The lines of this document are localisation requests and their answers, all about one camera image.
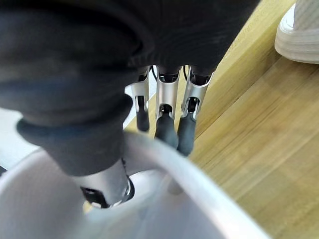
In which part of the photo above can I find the light purple slipper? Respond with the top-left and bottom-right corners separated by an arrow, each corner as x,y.
0,130 -> 272,239

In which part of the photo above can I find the white sneaker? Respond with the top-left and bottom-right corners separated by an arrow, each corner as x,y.
274,0 -> 319,64

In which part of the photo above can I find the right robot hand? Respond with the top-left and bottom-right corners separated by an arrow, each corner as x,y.
0,0 -> 261,209

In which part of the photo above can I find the bamboo shoe rack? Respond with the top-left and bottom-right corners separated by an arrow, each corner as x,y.
123,0 -> 319,239

